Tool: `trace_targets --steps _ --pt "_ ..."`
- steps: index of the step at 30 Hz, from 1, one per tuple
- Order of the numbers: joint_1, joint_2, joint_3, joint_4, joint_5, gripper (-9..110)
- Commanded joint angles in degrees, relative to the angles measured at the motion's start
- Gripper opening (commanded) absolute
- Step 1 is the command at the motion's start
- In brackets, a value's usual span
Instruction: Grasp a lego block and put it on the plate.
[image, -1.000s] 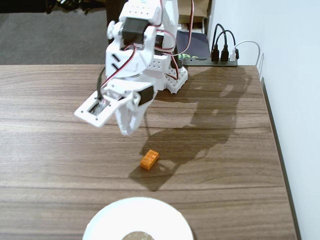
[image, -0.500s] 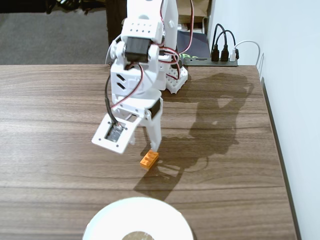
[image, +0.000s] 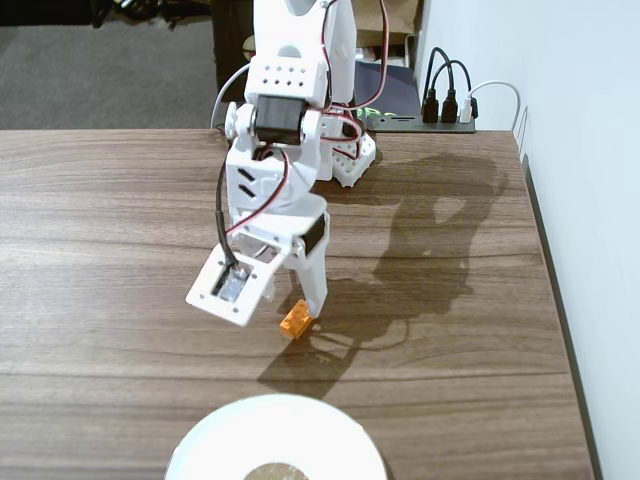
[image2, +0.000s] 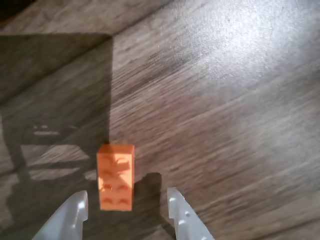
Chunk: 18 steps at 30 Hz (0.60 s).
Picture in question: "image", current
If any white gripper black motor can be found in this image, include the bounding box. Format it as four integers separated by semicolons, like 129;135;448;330
228;194;333;320

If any orange lego block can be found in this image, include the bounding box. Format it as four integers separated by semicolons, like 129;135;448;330
279;298;315;341

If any white round plate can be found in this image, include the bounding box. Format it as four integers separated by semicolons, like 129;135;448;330
164;393;389;480

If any black power strip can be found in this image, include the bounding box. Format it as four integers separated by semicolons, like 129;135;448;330
367;113;477;135

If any dark box green print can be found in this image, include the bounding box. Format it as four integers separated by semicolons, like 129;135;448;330
353;60;422;121

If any dark brown cabinet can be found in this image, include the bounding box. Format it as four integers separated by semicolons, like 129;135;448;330
210;0;257;104

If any brown paper bag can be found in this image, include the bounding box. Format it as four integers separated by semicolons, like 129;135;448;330
353;0;420;49

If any black furniture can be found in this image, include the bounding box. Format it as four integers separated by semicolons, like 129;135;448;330
0;0;214;29

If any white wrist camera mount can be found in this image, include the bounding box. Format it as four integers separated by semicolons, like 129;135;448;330
185;243;282;329

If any black camera cable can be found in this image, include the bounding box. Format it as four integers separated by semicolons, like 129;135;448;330
214;159;241;274

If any thin white cable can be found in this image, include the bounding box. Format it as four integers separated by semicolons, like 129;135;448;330
210;63;251;132

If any black plug with cable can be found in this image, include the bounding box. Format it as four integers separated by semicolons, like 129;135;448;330
430;59;474;125
418;46;441;125

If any white plug with cable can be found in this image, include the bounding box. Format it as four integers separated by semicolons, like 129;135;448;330
459;79;524;135

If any red black servo wire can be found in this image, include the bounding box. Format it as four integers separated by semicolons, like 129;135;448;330
344;0;392;156

